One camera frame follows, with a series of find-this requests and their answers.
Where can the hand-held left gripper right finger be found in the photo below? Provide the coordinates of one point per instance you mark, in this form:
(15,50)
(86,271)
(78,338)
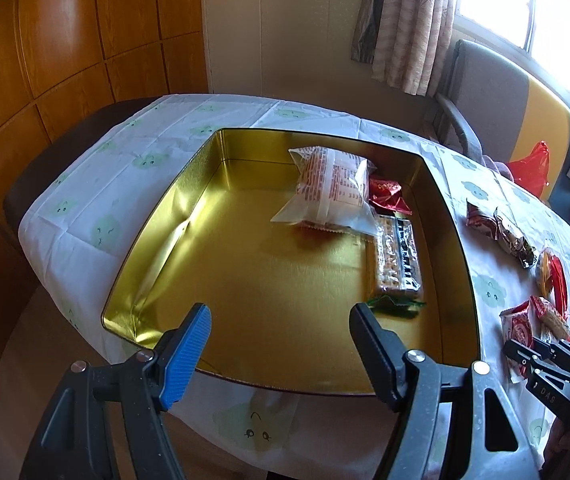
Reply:
(367,350)

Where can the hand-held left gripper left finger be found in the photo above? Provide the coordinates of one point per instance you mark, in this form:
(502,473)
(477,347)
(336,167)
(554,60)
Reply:
(190,355)

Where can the white red round-print packet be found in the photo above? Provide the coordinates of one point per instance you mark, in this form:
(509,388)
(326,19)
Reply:
(517,330)

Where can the orange red snack packet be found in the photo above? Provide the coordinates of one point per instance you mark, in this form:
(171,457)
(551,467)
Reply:
(551,272)

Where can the gold metal tin box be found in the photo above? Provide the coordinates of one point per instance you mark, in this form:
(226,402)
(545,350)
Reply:
(265,285)

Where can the silver dark snack packet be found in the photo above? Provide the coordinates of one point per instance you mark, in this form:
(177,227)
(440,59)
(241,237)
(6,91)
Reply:
(512,240)

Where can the person's right hand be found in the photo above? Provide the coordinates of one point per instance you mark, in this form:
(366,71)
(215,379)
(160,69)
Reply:
(565,440)

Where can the red edged biscuit packet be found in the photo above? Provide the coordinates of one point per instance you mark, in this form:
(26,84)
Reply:
(554,317)

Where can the green snack packet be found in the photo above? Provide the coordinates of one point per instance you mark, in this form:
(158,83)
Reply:
(397,306)

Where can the clear peanut bar packet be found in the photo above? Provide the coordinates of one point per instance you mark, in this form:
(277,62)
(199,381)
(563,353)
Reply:
(397,260)

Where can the small red snack packet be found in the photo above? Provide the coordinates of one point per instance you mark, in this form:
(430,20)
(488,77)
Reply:
(389,196)

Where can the large clear red-printed snack packet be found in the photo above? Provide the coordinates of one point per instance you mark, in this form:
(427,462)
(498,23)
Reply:
(330,190)

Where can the red white candy packet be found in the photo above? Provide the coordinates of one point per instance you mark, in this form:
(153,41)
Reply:
(482,220)

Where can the red plastic bag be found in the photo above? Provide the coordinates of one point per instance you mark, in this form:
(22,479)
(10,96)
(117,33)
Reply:
(530,170)

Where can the white green-printed tablecloth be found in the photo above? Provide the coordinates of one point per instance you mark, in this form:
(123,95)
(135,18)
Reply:
(130,170)

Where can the dark brown table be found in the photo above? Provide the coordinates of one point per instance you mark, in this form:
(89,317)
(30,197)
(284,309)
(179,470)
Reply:
(40,180)

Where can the yellow seat cushion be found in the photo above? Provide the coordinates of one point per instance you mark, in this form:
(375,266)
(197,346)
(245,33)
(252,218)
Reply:
(545,120)

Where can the grey armchair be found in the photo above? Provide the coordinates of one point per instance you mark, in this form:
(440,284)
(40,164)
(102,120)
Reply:
(485,80)

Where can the wooden panelled cabinet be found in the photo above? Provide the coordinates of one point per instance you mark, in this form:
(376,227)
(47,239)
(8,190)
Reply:
(65,50)

